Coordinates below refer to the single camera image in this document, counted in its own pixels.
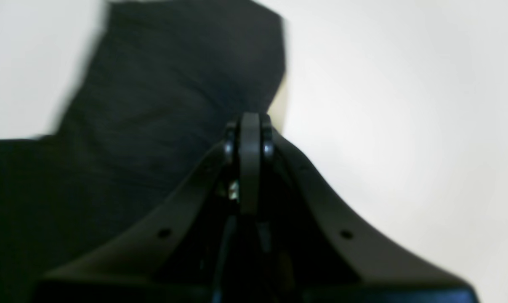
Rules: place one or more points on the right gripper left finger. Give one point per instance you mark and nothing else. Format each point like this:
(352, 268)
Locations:
(126, 269)

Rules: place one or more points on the black t-shirt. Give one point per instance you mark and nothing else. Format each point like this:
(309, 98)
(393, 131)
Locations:
(165, 79)

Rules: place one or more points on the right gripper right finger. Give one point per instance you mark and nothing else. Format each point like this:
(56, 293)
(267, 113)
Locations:
(385, 271)

